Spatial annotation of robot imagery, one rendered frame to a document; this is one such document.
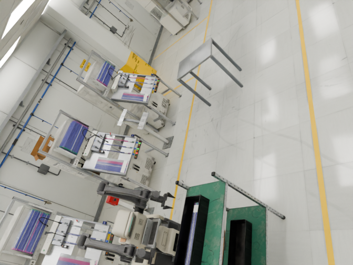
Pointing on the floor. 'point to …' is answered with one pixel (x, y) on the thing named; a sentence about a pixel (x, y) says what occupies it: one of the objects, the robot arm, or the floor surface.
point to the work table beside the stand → (191, 59)
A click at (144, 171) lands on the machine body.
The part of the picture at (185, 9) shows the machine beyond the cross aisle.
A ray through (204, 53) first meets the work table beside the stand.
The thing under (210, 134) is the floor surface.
